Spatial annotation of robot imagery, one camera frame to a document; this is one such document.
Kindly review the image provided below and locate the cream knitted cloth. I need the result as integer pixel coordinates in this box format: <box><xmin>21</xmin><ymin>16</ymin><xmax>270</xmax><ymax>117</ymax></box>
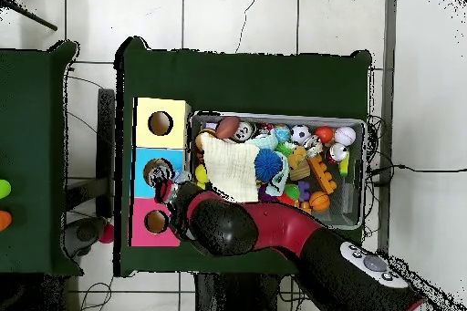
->
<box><xmin>198</xmin><ymin>131</ymin><xmax>262</xmax><ymax>203</ymax></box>

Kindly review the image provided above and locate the wooden box with three holes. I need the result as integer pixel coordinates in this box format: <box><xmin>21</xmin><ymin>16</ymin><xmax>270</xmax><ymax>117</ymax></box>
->
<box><xmin>127</xmin><ymin>97</ymin><xmax>192</xmax><ymax>248</ymax></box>

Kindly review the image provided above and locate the shallow clear mesh bin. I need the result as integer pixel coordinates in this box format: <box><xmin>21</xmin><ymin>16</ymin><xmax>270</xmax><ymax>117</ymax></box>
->
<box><xmin>183</xmin><ymin>109</ymin><xmax>368</xmax><ymax>231</ymax></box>

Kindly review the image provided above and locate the red ball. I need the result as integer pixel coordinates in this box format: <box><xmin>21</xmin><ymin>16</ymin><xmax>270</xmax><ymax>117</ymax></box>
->
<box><xmin>97</xmin><ymin>223</ymin><xmax>115</xmax><ymax>244</ymax></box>

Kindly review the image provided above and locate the black upright panel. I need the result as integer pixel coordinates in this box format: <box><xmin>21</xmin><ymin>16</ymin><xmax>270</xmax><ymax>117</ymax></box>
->
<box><xmin>96</xmin><ymin>88</ymin><xmax>116</xmax><ymax>219</ymax></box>

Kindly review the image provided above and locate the brown toy football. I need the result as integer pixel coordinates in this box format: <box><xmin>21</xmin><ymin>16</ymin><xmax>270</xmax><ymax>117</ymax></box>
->
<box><xmin>214</xmin><ymin>116</ymin><xmax>242</xmax><ymax>140</ymax></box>

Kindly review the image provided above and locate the grey rounded object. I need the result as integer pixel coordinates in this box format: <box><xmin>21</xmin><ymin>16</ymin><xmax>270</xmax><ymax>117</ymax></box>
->
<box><xmin>63</xmin><ymin>216</ymin><xmax>108</xmax><ymax>258</ymax></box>

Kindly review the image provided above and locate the large blue spiky ball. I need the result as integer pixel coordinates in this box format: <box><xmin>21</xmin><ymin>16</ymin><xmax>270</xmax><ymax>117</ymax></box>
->
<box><xmin>254</xmin><ymin>148</ymin><xmax>284</xmax><ymax>183</ymax></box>

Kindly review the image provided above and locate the teal knitted cloth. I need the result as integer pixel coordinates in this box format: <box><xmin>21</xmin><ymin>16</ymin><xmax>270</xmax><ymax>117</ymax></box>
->
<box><xmin>254</xmin><ymin>129</ymin><xmax>290</xmax><ymax>197</ymax></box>

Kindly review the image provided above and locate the green spiky ball with eyes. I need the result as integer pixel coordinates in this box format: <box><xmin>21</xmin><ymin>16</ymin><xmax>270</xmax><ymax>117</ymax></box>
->
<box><xmin>274</xmin><ymin>141</ymin><xmax>295</xmax><ymax>157</ymax></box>

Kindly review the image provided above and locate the dark green table cloth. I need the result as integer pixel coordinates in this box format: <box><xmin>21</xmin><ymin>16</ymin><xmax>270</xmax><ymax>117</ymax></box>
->
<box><xmin>113</xmin><ymin>36</ymin><xmax>373</xmax><ymax>283</ymax></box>
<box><xmin>0</xmin><ymin>40</ymin><xmax>83</xmax><ymax>276</ymax></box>

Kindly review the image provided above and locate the black and white soccer ball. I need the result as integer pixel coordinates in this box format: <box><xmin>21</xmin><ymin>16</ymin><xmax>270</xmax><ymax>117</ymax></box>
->
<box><xmin>290</xmin><ymin>124</ymin><xmax>312</xmax><ymax>145</ymax></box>

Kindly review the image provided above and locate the orange toy basketball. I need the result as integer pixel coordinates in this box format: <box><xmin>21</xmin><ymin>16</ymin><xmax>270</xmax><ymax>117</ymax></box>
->
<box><xmin>308</xmin><ymin>191</ymin><xmax>331</xmax><ymax>213</ymax></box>

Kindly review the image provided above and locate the orange round object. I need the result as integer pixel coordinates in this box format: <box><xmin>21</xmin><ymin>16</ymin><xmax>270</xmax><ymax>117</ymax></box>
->
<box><xmin>0</xmin><ymin>210</ymin><xmax>13</xmax><ymax>233</ymax></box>

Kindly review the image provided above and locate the smooth orange ball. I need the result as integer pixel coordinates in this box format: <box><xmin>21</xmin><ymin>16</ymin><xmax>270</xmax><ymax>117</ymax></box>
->
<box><xmin>314</xmin><ymin>125</ymin><xmax>336</xmax><ymax>145</ymax></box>

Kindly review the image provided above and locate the white baseball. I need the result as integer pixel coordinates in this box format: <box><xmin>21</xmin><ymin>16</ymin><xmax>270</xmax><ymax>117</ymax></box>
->
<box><xmin>334</xmin><ymin>125</ymin><xmax>358</xmax><ymax>147</ymax></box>

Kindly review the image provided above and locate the black rod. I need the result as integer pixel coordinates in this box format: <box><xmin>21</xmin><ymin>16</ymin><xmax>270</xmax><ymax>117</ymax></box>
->
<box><xmin>0</xmin><ymin>0</ymin><xmax>58</xmax><ymax>32</ymax></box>

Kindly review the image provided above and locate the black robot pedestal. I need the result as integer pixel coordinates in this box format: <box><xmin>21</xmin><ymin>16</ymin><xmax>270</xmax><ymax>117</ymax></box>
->
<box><xmin>194</xmin><ymin>272</ymin><xmax>293</xmax><ymax>311</ymax></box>

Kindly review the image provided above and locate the black cable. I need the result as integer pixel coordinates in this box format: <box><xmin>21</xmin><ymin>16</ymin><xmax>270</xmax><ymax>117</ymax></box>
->
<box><xmin>369</xmin><ymin>163</ymin><xmax>467</xmax><ymax>177</ymax></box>

